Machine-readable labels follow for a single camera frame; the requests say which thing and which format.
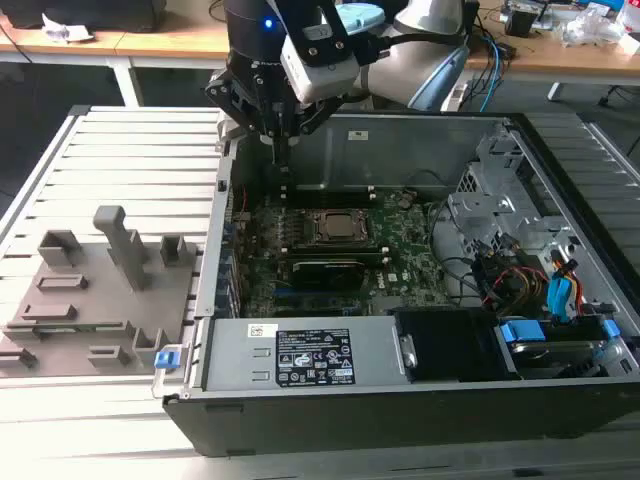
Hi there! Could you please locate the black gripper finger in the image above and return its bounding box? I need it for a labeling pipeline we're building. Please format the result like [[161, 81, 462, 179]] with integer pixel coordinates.
[[283, 97, 346, 169], [203, 74, 284, 169]]

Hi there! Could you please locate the silver CPU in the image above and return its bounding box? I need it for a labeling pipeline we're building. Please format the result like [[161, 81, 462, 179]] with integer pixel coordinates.
[[322, 213, 369, 240]]

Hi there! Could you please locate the black CPU socket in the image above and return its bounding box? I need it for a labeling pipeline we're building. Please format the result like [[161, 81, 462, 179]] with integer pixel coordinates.
[[299, 204, 381, 249]]

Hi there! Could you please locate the white power strip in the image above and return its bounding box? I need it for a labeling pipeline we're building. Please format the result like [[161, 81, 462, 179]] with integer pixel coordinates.
[[439, 79, 470, 112]]

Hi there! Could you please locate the green Dell motherboard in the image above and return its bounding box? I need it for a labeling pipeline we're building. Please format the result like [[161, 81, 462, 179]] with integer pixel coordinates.
[[229, 187, 451, 319]]

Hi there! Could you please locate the black Nvidia graphics card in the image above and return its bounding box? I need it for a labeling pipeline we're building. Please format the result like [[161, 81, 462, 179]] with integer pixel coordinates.
[[288, 258, 367, 292]]

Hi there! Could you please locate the black bag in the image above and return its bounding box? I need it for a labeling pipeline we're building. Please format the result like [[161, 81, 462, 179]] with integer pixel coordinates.
[[9, 0, 167, 34]]

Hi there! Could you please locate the crumpled white paper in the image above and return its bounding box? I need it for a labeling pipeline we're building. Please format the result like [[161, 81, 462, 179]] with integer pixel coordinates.
[[42, 13, 95, 44]]

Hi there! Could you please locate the silver metal drive cage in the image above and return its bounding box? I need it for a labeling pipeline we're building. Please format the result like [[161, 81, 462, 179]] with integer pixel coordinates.
[[447, 159, 576, 261]]

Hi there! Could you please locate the small black box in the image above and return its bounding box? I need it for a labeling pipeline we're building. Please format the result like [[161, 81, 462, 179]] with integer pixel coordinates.
[[503, 8, 540, 37]]

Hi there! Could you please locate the grey plastic parts rack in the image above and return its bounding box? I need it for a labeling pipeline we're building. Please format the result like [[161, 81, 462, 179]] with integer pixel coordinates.
[[0, 204, 206, 381]]

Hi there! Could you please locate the grey power supply unit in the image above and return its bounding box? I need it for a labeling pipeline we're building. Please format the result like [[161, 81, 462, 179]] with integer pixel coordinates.
[[199, 315, 416, 396]]

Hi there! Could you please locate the clear plastic bag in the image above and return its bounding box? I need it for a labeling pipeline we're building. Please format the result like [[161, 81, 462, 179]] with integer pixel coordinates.
[[559, 2, 626, 49]]

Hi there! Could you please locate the black open PC case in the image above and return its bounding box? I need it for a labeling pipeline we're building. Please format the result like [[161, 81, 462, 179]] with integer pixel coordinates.
[[149, 110, 640, 459]]

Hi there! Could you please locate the hard disk in blue carrier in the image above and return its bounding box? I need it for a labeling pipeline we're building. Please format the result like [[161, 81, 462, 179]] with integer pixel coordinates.
[[494, 319, 626, 381]]

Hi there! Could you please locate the white bottle red label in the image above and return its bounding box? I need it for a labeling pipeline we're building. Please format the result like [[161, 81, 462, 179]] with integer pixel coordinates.
[[615, 0, 640, 56]]

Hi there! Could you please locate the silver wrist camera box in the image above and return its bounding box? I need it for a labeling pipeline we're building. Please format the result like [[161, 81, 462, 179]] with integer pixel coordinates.
[[278, 22, 362, 105]]

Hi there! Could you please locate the wooden desk white frame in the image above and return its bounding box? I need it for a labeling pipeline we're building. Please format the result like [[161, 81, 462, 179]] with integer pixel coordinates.
[[0, 0, 640, 109]]

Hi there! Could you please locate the metal socket cover frame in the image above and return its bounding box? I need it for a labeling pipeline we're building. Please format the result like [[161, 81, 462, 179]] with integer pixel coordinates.
[[305, 208, 377, 245]]

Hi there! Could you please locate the black camera cable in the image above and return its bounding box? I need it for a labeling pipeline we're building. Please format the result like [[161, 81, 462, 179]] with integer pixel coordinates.
[[357, 30, 471, 69]]

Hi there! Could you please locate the blue cable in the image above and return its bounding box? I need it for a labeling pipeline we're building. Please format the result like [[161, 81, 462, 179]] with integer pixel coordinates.
[[485, 37, 505, 114]]

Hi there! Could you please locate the red yellow black wire bundle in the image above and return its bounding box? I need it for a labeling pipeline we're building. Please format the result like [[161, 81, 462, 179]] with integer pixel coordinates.
[[478, 259, 550, 314]]

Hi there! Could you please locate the orange data wire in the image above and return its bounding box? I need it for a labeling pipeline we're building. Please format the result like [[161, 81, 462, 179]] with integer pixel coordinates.
[[549, 255, 587, 321]]

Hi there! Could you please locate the blue flat data wire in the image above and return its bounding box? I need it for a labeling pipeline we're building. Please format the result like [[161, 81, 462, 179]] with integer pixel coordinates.
[[546, 272, 577, 326]]

